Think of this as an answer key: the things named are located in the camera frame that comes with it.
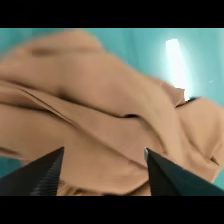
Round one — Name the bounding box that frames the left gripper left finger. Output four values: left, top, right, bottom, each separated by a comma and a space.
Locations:
0, 146, 65, 197

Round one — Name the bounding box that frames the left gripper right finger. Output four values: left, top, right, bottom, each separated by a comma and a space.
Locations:
144, 147, 224, 197

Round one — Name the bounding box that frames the rust orange shirt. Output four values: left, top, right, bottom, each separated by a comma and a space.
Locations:
0, 29, 224, 197

